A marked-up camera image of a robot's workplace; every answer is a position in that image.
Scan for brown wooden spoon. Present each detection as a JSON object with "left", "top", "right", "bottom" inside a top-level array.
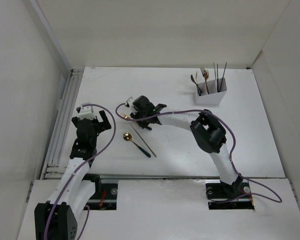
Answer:
[{"left": 190, "top": 74, "right": 202, "bottom": 96}]

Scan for rose gold fork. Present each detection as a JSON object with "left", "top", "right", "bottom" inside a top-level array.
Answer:
[{"left": 200, "top": 67, "right": 210, "bottom": 95}]

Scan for gold fork dark green handle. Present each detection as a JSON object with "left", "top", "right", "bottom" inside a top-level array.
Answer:
[{"left": 203, "top": 70, "right": 210, "bottom": 95}]

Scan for small gold spoon green handle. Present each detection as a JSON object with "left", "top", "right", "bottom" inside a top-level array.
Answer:
[{"left": 195, "top": 71, "right": 202, "bottom": 96}]

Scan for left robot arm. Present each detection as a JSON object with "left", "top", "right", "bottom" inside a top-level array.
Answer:
[{"left": 34, "top": 106, "right": 112, "bottom": 240}]

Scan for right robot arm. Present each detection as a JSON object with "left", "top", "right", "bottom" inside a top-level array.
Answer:
[{"left": 125, "top": 95, "right": 243, "bottom": 199}]

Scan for lilac utensil container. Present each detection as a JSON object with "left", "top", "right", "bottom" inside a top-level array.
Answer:
[{"left": 194, "top": 78, "right": 228, "bottom": 106}]

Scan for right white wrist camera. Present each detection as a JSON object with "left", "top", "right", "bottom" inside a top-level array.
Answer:
[{"left": 124, "top": 96, "right": 134, "bottom": 108}]

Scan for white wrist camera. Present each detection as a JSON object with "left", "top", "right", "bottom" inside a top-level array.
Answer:
[
  {"left": 124, "top": 96, "right": 134, "bottom": 108},
  {"left": 75, "top": 102, "right": 96, "bottom": 120}
]

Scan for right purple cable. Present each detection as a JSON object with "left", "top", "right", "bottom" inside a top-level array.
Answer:
[{"left": 114, "top": 102, "right": 283, "bottom": 204}]

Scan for purple cable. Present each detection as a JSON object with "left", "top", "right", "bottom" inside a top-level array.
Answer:
[
  {"left": 43, "top": 104, "right": 116, "bottom": 240},
  {"left": 114, "top": 102, "right": 283, "bottom": 204}
]

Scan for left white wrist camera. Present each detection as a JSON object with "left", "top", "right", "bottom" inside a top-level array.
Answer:
[{"left": 75, "top": 102, "right": 96, "bottom": 120}]

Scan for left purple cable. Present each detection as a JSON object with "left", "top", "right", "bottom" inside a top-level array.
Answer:
[{"left": 43, "top": 104, "right": 116, "bottom": 240}]

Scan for aluminium frame rail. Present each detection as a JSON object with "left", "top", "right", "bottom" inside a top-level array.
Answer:
[{"left": 36, "top": 68, "right": 84, "bottom": 180}]

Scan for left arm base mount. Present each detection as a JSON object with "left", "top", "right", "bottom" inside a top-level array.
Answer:
[{"left": 80, "top": 173, "right": 119, "bottom": 211}]

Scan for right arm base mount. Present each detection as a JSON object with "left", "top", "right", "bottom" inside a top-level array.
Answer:
[{"left": 205, "top": 182, "right": 255, "bottom": 210}]

